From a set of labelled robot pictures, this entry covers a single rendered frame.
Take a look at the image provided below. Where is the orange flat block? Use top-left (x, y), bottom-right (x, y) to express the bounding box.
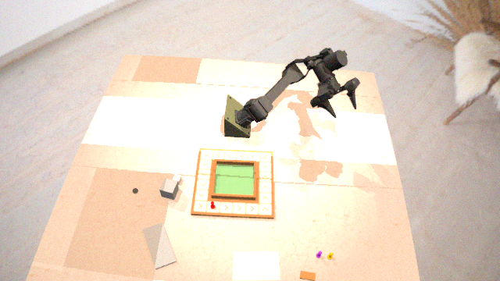
top-left (300, 271), bottom-right (316, 281)

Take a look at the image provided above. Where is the beige die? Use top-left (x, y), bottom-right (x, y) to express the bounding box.
top-left (173, 174), bottom-right (182, 184)

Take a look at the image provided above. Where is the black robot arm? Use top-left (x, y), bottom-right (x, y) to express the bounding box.
top-left (234, 48), bottom-right (348, 129)

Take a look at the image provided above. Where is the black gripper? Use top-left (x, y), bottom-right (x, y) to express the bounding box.
top-left (310, 72), bottom-right (360, 119)

